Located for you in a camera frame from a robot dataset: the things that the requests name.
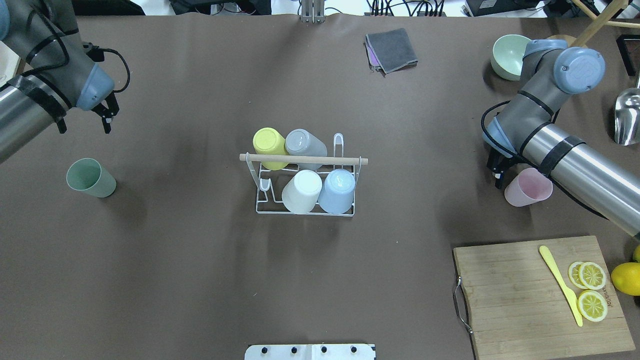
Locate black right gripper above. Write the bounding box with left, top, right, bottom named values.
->
left=487, top=148, right=517, bottom=190

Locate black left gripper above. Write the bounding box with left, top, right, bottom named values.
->
left=76, top=42, right=121, bottom=134

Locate pink plastic cup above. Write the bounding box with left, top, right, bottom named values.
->
left=504, top=167, right=553, bottom=207

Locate green plastic cup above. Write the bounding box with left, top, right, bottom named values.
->
left=66, top=158, right=117, bottom=198

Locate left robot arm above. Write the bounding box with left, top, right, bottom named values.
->
left=0, top=0, right=119, bottom=162

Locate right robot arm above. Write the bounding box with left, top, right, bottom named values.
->
left=480, top=39, right=640, bottom=239

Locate light blue plastic cup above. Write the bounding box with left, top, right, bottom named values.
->
left=317, top=169, right=356, bottom=214

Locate yellow plastic cup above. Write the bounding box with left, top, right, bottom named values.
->
left=253, top=127, right=289, bottom=156

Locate grey plastic cup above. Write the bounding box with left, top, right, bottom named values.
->
left=285, top=129, right=328, bottom=157

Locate white plastic cup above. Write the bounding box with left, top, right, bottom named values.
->
left=282, top=170, right=323, bottom=214

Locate beige plastic tray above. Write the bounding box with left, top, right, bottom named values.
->
left=0, top=42, right=26, bottom=91

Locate yellow plastic knife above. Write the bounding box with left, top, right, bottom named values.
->
left=538, top=244, right=584, bottom=327

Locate mint green bowl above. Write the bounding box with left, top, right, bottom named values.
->
left=490, top=34, right=531, bottom=81

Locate lemon slice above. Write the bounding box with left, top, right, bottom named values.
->
left=567, top=260, right=588, bottom=290
left=578, top=261, right=607, bottom=291
left=577, top=289, right=608, bottom=322

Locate metal scoop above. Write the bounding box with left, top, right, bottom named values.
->
left=614, top=73, right=640, bottom=146

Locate bamboo cutting board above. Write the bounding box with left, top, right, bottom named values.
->
left=454, top=235, right=636, bottom=360

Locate grey folded cloth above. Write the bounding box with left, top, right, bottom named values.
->
left=365, top=28, right=419, bottom=75

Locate purple cloth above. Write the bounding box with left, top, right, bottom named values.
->
left=365, top=41, right=381, bottom=70

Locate whole yellow lemon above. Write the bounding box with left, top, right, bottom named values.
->
left=610, top=262, right=640, bottom=296
left=631, top=244, right=640, bottom=264

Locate wooden mug tree stand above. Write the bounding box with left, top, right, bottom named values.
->
left=546, top=0, right=640, bottom=48

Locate white wire cup rack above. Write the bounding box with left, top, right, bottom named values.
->
left=238, top=127, right=370, bottom=217

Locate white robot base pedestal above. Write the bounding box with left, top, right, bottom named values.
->
left=244, top=343, right=377, bottom=360

